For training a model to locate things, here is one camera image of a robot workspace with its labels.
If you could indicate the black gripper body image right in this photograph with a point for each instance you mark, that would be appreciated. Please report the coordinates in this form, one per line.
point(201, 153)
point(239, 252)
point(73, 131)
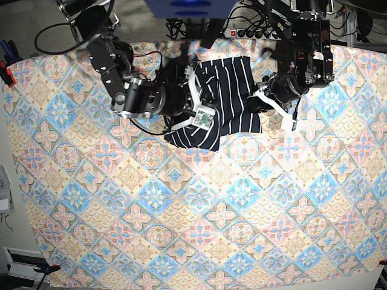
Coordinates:
point(284, 89)

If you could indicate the patterned tile tablecloth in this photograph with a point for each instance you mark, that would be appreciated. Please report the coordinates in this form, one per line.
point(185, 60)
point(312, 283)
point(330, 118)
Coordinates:
point(119, 209)

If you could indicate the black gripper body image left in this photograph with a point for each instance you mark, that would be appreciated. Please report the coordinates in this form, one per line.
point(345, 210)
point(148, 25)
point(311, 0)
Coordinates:
point(170, 91)

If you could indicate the blue black clamp lower left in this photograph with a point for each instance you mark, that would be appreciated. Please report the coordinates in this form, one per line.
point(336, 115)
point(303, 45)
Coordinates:
point(46, 269)

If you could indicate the white device left edge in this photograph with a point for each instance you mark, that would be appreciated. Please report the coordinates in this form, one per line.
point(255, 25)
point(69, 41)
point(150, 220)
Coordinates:
point(6, 202)

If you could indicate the white box lower left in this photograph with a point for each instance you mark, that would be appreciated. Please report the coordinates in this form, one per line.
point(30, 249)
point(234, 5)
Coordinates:
point(22, 263)

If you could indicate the navy white striped T-shirt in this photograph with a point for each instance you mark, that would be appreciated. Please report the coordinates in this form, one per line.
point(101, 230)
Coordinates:
point(231, 81)

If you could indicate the red black clamp upper left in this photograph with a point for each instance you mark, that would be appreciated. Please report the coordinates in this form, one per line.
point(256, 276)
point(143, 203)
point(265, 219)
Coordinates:
point(11, 56)

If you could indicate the black center post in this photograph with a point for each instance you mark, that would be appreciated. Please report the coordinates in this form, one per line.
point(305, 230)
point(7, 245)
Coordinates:
point(213, 30)

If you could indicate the white power strip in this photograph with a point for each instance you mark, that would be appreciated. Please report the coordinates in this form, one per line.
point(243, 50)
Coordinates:
point(265, 33)

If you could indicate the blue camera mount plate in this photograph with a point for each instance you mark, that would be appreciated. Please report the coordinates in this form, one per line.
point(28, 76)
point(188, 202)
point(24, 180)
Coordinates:
point(168, 9)

